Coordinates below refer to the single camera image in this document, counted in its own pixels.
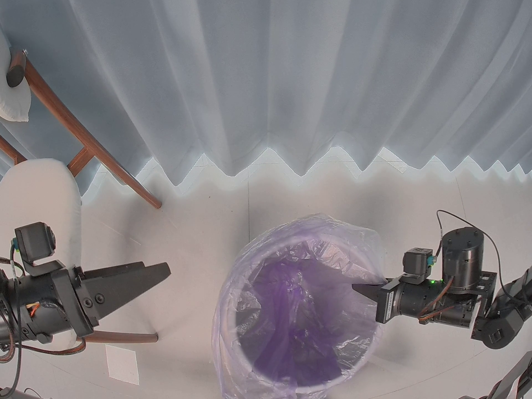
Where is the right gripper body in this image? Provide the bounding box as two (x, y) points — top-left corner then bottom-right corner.
(376, 280), (474, 327)

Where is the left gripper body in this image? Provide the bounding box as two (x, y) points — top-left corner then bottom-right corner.
(0, 266), (94, 345)

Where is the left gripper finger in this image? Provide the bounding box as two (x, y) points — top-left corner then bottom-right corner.
(79, 261), (147, 283)
(83, 263), (171, 323)

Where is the purple plastic bag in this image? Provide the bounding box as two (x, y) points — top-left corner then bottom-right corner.
(212, 212), (389, 399)

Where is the white padded wooden chair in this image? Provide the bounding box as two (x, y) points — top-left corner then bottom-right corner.
(0, 27), (163, 348)

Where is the pale blue curtain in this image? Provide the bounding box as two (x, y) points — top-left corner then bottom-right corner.
(0, 0), (532, 198)

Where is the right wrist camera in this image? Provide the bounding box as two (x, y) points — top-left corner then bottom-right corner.
(402, 248), (435, 285)

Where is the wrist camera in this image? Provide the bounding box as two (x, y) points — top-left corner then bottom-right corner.
(402, 248), (435, 285)
(12, 222), (67, 279)

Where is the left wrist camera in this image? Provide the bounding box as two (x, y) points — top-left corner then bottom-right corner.
(12, 222), (67, 279)

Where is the black cable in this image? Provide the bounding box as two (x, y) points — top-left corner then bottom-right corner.
(436, 209), (507, 296)
(6, 341), (25, 399)

